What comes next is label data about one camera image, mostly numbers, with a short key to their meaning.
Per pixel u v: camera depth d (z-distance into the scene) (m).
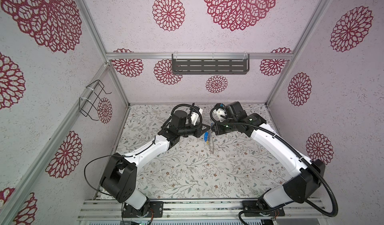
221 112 0.70
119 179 0.43
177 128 0.63
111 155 0.45
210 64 0.97
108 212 0.74
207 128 0.77
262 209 0.65
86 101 0.74
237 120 0.57
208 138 0.88
